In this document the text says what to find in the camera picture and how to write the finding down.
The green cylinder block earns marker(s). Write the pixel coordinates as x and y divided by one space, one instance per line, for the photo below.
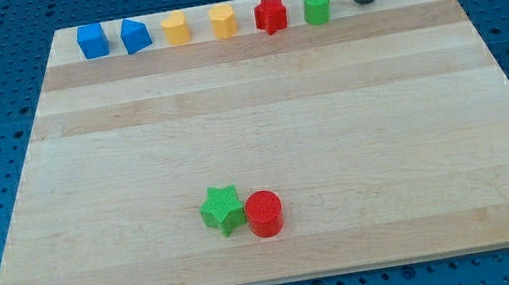
316 12

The yellow heart block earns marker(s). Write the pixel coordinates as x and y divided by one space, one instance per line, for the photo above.
176 29

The red cylinder block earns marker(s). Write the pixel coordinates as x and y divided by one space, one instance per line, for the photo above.
264 213

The green star block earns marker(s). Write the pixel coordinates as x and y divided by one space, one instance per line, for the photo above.
223 210

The red star block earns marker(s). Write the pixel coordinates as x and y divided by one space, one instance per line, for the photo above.
271 16

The yellow pentagon block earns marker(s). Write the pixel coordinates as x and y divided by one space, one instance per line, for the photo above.
223 20

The wooden board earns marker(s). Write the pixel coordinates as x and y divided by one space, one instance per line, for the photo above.
385 133

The blue pentagon block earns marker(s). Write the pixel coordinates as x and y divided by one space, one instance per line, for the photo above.
135 36

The blue cube block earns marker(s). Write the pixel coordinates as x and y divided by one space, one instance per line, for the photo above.
93 41

